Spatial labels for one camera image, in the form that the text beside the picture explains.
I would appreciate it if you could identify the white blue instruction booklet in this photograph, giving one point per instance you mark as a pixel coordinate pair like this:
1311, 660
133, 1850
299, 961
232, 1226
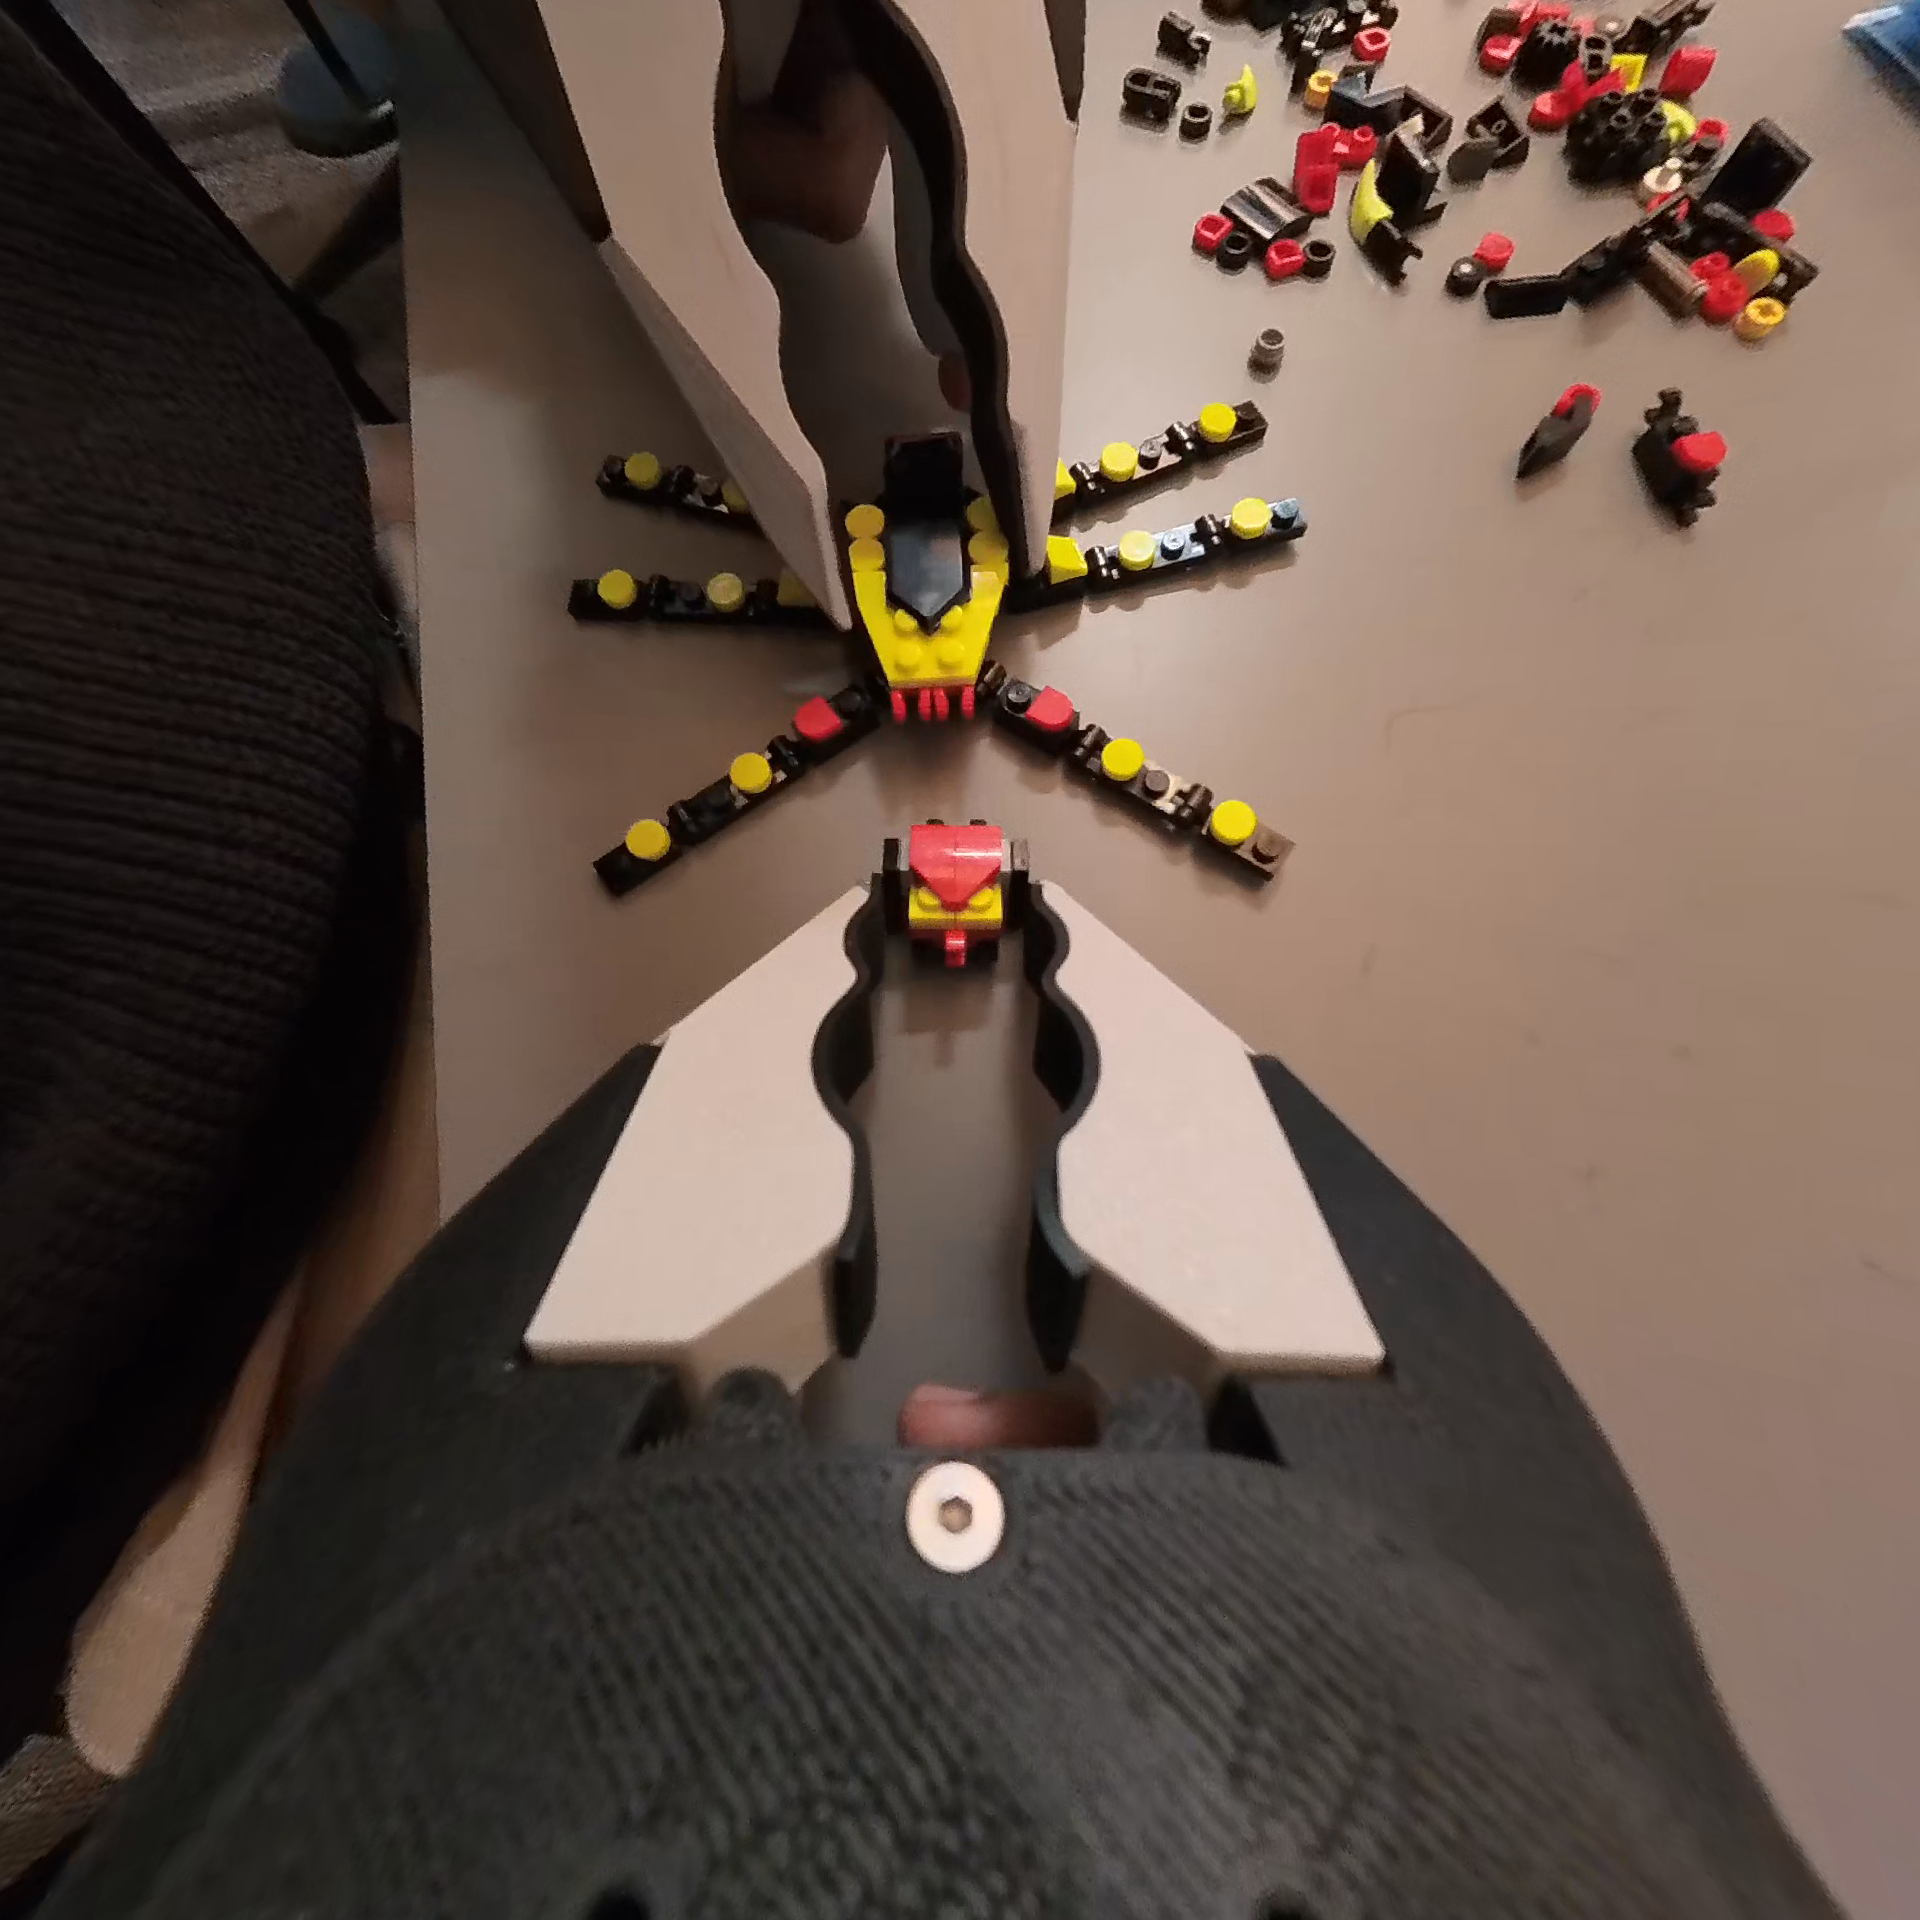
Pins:
1891, 30

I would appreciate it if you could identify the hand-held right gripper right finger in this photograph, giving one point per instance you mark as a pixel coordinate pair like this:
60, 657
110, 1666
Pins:
1202, 1201

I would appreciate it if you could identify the grey round lego stud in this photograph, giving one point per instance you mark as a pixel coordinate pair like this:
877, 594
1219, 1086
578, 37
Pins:
1269, 349

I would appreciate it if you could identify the black red lego claw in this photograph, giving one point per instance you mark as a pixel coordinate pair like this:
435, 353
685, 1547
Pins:
1554, 435

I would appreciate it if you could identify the red yellow lego spider head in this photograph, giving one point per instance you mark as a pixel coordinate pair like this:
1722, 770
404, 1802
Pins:
954, 869

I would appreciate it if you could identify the pile of loose lego pieces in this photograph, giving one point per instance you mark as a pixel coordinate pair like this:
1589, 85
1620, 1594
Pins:
1621, 136

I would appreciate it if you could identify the black red lego clip assembly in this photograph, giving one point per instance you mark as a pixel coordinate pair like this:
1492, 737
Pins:
1680, 458

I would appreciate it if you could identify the person's left hand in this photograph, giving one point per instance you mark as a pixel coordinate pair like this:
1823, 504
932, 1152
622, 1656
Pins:
820, 136

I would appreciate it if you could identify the tan trousers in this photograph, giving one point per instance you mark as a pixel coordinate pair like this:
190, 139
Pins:
182, 1576

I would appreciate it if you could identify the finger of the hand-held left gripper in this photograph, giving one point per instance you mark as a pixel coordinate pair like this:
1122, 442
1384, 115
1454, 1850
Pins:
1037, 224
676, 224

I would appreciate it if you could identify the yellow black lego spider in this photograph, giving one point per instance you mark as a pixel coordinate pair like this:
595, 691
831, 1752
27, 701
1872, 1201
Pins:
932, 629

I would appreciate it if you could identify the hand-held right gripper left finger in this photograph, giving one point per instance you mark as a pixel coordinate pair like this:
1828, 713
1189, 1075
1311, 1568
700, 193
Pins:
704, 1201

